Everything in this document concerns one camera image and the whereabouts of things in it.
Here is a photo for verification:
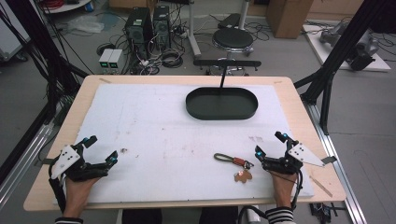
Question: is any grey device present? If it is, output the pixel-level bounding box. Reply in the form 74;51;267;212
318;22;347;48

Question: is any slim black computer tower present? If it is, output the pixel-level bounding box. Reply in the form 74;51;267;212
152;5;172;51

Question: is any white foam board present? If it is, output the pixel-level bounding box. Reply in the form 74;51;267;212
52;83;316;205

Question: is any black tray stand with bar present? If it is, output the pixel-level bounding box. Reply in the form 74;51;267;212
185;59;262;121

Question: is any person's right striped sleeve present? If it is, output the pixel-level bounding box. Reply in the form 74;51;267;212
264;206;296;224

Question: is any white round table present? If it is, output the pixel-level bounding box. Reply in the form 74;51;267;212
39;0;93;15

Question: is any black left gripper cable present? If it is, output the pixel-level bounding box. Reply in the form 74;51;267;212
48;157;68;214

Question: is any white power supply unit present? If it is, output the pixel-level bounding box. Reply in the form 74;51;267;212
98;48;115;75
107;49;123;75

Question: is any clear plastic bag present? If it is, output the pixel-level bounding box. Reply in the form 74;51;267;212
66;15;106;35

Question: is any black metal frame with cables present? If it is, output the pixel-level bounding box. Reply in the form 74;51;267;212
0;0;91;125

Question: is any white floor board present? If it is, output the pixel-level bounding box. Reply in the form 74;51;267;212
303;23;392;73

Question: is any person's left hand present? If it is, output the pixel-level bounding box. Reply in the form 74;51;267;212
64;176;101;218

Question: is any white desk leg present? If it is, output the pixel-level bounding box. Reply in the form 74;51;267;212
186;0;204;61

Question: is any black flat case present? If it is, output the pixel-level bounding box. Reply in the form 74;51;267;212
217;12;241;30

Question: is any black machine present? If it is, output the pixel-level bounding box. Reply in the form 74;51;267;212
346;30;381;72

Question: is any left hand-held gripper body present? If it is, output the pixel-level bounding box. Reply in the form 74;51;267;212
50;143;110;183

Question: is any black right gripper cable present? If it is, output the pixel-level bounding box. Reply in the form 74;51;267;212
237;170;304;224

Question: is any aluminium rail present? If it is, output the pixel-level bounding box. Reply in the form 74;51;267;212
305;102;369;224
0;121;56;203

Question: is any coiled black cable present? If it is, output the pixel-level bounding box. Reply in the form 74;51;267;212
161;49;185;69

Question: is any person's right hand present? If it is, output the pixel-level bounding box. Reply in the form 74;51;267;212
269;171;299;209

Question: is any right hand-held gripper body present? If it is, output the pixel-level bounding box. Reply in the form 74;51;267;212
262;139;326;175

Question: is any black round stool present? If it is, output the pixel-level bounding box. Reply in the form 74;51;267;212
211;27;255;59

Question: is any white panel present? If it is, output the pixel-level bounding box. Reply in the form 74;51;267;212
0;0;33;63

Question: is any person's striped sleeve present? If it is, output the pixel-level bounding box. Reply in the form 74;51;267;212
264;206;296;224
54;217;84;224

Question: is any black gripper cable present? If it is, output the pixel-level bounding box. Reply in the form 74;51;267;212
48;157;68;214
237;170;304;224

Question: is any thin wooden stick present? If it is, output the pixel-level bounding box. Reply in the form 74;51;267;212
308;175;333;199

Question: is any person's left striped sleeve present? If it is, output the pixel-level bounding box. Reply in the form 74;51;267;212
54;217;84;224

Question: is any keychain with brown charm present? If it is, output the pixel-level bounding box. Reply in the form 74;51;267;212
213;152;255;185

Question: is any large black computer tower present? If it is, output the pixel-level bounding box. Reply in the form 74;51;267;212
123;7;154;61

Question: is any electronics board on floor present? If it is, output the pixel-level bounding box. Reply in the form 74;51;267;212
309;202;347;224

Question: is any cardboard box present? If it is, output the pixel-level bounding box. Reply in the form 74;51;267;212
265;0;315;40

